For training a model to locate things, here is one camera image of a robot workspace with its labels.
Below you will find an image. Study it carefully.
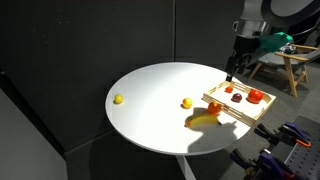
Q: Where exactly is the wooden armchair grey cushion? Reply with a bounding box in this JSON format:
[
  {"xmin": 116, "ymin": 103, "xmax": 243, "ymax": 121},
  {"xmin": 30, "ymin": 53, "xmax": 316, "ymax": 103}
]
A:
[{"xmin": 247, "ymin": 42, "xmax": 320, "ymax": 99}]

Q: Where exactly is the perforated metal board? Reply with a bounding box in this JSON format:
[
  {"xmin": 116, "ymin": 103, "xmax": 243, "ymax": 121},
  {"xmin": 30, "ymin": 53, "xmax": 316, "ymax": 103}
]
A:
[{"xmin": 285, "ymin": 142, "xmax": 320, "ymax": 180}]

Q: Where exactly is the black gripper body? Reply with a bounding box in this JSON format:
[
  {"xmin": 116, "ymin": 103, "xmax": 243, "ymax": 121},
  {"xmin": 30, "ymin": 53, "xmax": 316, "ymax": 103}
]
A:
[{"xmin": 230, "ymin": 34, "xmax": 262, "ymax": 67}]

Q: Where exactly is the dark purple plum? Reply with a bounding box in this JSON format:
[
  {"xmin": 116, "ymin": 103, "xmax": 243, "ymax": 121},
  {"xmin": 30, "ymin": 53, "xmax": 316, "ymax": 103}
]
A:
[{"xmin": 231, "ymin": 92, "xmax": 244, "ymax": 104}]

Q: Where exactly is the yellow banana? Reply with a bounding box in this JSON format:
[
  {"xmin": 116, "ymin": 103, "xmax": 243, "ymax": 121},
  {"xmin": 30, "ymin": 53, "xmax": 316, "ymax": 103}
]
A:
[{"xmin": 184, "ymin": 112, "xmax": 222, "ymax": 129}]

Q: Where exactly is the wooden crate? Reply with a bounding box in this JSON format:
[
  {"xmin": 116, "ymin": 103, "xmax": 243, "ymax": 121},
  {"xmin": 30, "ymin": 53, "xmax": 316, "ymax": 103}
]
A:
[{"xmin": 201, "ymin": 80, "xmax": 277, "ymax": 128}]

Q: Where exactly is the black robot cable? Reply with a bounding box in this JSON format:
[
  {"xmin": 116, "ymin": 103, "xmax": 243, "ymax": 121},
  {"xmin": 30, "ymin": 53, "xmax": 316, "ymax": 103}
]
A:
[{"xmin": 287, "ymin": 19, "xmax": 320, "ymax": 38}]

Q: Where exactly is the purple black clamp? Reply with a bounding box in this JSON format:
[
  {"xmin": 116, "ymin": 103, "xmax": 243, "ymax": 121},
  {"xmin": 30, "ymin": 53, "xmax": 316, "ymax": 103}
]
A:
[
  {"xmin": 229, "ymin": 148, "xmax": 298, "ymax": 180},
  {"xmin": 254, "ymin": 121, "xmax": 313, "ymax": 150}
]

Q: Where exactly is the red tomato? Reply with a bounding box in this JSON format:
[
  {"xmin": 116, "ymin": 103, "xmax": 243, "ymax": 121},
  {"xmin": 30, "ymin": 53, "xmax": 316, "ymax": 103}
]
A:
[{"xmin": 246, "ymin": 88, "xmax": 264, "ymax": 105}]

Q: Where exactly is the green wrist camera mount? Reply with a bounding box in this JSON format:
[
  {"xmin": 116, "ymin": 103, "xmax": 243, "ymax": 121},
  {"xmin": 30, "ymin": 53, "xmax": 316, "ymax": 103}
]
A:
[{"xmin": 259, "ymin": 31, "xmax": 295, "ymax": 54}]

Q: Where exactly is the small yellow orange fruit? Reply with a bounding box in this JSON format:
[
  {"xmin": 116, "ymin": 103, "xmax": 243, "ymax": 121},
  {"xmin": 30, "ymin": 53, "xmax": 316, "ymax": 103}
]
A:
[{"xmin": 181, "ymin": 97, "xmax": 194, "ymax": 110}]

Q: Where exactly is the white table pedestal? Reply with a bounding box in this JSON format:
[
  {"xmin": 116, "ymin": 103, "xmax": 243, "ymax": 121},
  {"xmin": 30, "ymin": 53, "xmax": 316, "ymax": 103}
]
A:
[{"xmin": 175, "ymin": 154, "xmax": 198, "ymax": 180}]

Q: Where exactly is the yellow lemon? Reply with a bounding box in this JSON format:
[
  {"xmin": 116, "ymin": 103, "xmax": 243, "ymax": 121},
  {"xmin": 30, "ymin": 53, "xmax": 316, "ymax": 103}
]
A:
[{"xmin": 113, "ymin": 93, "xmax": 125, "ymax": 105}]

